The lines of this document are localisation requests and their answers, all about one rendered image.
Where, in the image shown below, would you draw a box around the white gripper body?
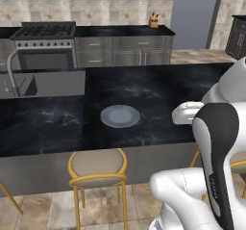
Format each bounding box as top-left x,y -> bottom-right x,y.
171,101 -> 207,126

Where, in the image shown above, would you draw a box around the grey round plate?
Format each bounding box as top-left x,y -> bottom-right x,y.
100,104 -> 141,129

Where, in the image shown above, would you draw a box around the wooden knife block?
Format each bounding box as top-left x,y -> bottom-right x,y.
148,12 -> 160,29

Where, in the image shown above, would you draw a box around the grey base cabinets with drawers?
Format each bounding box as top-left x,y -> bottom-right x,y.
74,35 -> 175,69

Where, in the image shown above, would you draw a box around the dark cabinet with black top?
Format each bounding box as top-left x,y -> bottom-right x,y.
224,14 -> 246,62

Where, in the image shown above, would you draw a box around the grey sink basin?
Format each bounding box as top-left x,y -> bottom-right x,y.
0,69 -> 86,99

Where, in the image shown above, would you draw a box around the steel stove with oven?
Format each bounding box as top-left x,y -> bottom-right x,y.
10,20 -> 78,71

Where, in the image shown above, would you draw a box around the grey base cabinet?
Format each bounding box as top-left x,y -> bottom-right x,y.
0,37 -> 17,72

